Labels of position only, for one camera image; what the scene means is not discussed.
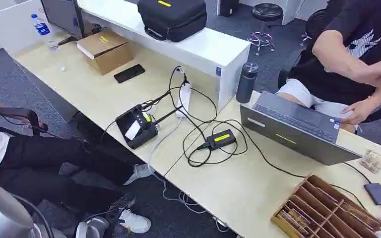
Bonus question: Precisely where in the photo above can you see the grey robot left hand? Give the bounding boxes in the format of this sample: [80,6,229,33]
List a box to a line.
[75,216,132,238]

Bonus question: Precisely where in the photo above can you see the person's left hand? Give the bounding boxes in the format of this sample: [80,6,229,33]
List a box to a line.
[22,117,46,131]
[340,98,381,126]

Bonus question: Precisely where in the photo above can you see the black chair armrest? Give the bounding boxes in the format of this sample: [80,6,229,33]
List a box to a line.
[0,108,49,137]

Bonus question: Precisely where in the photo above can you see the person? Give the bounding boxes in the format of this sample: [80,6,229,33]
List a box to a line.
[0,95,156,235]
[276,0,381,134]

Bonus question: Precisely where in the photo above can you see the clear wrapped card packet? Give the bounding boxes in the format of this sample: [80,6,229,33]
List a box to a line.
[359,149,381,174]

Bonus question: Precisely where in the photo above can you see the grey laptop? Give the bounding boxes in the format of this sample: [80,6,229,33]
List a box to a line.
[240,91,364,167]

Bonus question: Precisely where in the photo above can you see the grey usb hub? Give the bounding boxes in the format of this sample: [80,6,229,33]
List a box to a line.
[364,182,381,206]

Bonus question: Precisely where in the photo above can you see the black round stool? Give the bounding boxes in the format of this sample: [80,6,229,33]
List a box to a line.
[300,9,329,47]
[247,3,284,57]

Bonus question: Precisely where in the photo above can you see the clear water bottle blue label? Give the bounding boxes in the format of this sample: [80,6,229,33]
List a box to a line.
[30,13,60,52]

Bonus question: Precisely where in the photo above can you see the white partition panel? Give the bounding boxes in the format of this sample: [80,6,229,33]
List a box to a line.
[0,0,62,55]

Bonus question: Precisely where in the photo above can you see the brown cardboard box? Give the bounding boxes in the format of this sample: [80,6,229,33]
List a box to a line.
[76,29,134,76]

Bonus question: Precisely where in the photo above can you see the black remote controller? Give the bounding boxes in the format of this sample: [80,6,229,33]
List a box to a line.
[115,90,184,150]

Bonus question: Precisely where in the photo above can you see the brown printed card stack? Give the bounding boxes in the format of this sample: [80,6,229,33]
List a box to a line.
[341,203,381,229]

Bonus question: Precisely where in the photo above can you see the wooden card box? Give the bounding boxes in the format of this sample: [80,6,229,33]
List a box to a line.
[270,174,381,238]

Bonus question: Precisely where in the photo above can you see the black smartphone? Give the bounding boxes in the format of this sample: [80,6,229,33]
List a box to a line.
[113,64,146,84]

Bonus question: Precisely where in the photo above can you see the dark computer monitor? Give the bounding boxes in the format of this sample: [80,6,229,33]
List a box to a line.
[40,0,86,46]

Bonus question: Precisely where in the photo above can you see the black tumbler bottle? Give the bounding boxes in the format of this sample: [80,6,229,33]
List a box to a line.
[236,61,259,104]

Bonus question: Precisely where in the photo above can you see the black power adapter yellow label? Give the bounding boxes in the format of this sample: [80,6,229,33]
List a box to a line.
[206,129,237,151]

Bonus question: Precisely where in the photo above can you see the white power strip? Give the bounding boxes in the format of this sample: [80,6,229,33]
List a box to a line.
[176,82,192,119]

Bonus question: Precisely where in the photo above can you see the white desk shelf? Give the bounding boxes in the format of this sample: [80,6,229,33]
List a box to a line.
[77,0,251,113]

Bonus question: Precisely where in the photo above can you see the black bin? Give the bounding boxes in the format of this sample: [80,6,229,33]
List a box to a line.
[219,0,241,17]

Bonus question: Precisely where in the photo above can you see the black carry case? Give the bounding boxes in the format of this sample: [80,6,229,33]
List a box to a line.
[137,0,208,43]

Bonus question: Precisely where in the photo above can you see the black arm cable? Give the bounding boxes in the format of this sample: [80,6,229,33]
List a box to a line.
[11,193,55,238]

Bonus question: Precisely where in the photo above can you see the short black hub cable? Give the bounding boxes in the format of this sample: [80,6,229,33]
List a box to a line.
[343,162,373,184]

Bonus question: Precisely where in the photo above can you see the white power strip cable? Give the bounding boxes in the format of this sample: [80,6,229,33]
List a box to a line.
[144,118,231,233]

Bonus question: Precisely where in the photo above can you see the black power cord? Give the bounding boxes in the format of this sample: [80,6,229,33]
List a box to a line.
[168,65,218,168]

